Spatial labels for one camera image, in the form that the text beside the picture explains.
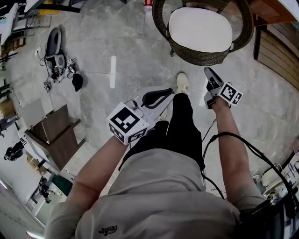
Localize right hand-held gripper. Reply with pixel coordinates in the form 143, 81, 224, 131
204, 67, 243, 110

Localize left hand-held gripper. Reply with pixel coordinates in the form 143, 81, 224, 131
107, 86, 175, 145

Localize dark wicker chair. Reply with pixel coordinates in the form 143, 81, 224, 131
151, 0, 255, 67

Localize white round cushion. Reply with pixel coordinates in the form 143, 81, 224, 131
168, 7, 234, 53

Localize person's right forearm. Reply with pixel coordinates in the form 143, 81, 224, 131
211, 97, 250, 171

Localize person's left forearm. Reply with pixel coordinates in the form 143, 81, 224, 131
67, 135, 131, 206

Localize person's white shoe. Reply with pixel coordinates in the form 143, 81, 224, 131
176, 72, 189, 95

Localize person's black trousers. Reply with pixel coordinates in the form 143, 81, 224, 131
118, 92, 206, 172

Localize slatted wooden panel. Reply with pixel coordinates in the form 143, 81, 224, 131
253, 23, 299, 91

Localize black cap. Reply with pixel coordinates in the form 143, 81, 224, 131
71, 73, 84, 92

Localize reddish wooden desk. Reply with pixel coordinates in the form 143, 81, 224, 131
247, 0, 299, 27

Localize clear bottle with red label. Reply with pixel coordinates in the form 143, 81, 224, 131
143, 0, 154, 16

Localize person's beige shirt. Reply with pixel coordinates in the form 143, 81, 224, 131
44, 149, 266, 239

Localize brown wooden cabinet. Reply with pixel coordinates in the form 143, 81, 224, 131
24, 104, 86, 172

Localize grey neck-shaped device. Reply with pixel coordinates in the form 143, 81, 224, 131
44, 27, 67, 84

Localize white kettle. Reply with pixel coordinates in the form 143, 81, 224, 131
260, 164, 285, 189

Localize white flat board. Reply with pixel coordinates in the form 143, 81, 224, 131
20, 98, 47, 130

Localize black headset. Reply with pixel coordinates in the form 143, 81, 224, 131
3, 141, 24, 162

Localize black cable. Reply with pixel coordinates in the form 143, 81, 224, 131
200, 119, 299, 220

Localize small white device with cable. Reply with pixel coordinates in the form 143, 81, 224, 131
66, 58, 77, 73

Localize black metal frame table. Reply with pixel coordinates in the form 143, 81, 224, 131
14, 0, 81, 31

